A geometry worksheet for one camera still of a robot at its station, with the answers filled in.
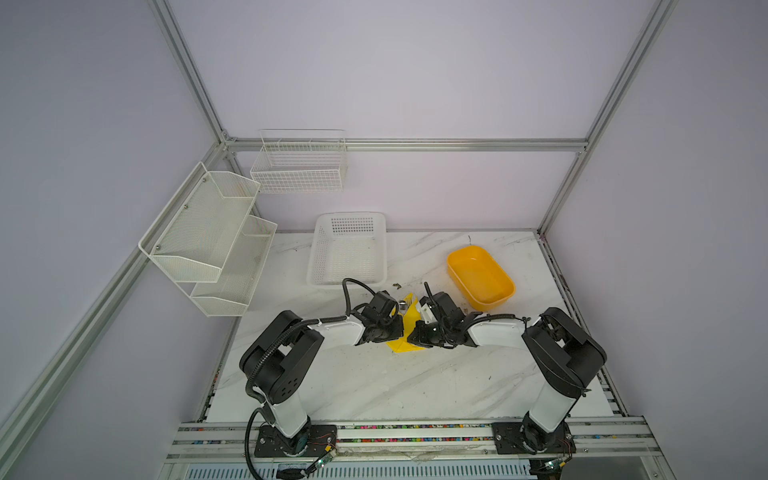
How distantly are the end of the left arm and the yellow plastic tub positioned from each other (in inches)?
11.4

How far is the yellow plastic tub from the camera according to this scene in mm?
978

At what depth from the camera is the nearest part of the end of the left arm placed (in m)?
0.71
